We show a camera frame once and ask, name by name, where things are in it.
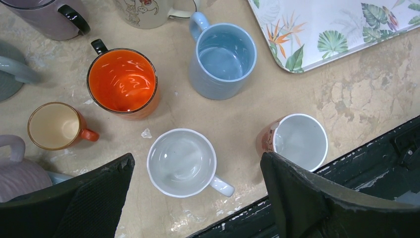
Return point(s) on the light blue usb stick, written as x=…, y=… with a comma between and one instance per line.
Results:
x=58, y=178

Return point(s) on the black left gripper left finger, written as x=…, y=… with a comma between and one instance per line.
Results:
x=85, y=206

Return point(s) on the light blue mug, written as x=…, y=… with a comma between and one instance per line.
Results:
x=224, y=57
x=182, y=163

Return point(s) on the lilac ribbed mug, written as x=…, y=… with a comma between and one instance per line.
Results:
x=19, y=176

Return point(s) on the pink mug front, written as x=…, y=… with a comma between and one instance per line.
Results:
x=299, y=138

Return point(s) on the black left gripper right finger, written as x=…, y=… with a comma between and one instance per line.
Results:
x=306, y=205

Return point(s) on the grey-green ceramic mug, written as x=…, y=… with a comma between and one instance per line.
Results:
x=14, y=72

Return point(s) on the dark orange terracotta mug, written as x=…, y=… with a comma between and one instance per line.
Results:
x=56, y=126

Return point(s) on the leaf-patterned serving tray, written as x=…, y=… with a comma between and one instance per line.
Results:
x=305, y=34

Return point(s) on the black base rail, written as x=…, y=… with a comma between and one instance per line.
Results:
x=387, y=167

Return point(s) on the purple mug black handle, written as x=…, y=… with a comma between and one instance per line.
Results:
x=56, y=19

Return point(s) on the light blue mug back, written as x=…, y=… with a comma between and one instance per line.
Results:
x=224, y=57

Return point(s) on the bright orange mug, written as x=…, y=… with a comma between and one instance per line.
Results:
x=123, y=82

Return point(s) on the light blue mug front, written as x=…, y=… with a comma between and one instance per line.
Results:
x=182, y=163

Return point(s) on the cream illustrated mug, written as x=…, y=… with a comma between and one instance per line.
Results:
x=149, y=14

